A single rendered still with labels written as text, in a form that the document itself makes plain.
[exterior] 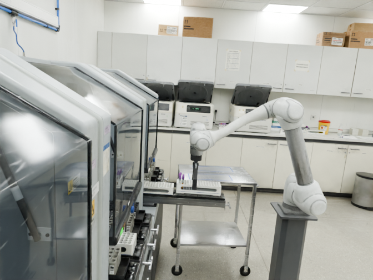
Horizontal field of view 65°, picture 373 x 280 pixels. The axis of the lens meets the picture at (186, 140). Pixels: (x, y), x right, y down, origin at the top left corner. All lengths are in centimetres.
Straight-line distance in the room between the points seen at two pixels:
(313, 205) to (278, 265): 63
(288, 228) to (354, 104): 359
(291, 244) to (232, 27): 351
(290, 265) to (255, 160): 230
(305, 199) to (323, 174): 285
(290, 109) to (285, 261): 114
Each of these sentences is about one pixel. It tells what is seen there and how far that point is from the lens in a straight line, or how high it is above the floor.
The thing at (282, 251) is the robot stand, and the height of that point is 42.
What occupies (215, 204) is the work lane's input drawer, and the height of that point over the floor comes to 77.
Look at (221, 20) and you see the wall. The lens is 493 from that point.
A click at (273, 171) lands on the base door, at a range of 456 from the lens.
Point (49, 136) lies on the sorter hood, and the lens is 66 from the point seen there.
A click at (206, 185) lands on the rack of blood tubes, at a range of 199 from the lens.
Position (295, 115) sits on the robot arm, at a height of 141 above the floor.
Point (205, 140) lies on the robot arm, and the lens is 169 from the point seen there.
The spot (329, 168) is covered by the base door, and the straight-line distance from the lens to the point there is 485.
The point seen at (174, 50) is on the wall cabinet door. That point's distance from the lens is 450.
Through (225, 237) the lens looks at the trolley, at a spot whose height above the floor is 28.
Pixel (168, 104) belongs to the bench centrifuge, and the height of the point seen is 122.
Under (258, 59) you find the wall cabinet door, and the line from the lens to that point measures 461.
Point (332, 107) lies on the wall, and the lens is 538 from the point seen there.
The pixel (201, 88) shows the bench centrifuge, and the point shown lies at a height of 148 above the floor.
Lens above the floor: 155
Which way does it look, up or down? 11 degrees down
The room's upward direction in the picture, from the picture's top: 4 degrees clockwise
